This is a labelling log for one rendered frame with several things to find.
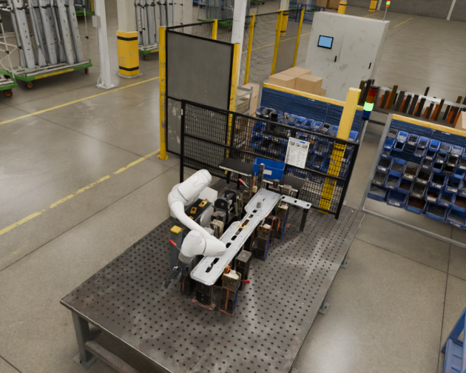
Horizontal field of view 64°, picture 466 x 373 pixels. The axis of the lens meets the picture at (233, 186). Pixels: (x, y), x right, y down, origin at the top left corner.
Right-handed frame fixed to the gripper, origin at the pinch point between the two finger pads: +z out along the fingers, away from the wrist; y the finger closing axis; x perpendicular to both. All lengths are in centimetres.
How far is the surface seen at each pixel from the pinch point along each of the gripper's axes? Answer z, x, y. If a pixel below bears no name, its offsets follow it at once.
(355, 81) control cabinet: -174, -264, -704
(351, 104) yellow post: -144, -17, -160
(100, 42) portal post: -24, -685, -319
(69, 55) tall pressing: 45, -785, -309
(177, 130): 3, -279, -233
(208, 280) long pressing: -5.9, 10.5, -20.4
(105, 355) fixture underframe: 91, -25, 9
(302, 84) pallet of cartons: -126, -263, -486
